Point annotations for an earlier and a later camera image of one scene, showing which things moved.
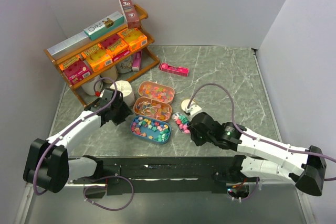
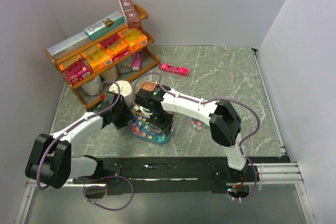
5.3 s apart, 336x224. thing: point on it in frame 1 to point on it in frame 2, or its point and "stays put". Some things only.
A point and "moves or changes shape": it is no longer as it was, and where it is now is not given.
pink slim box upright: x=137 y=61 stays put
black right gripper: x=198 y=141 to x=165 y=126
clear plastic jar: x=182 y=121 moves or changes shape
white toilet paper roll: x=125 y=88 stays put
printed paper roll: x=125 y=66 stays put
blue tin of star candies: x=150 y=129 stays put
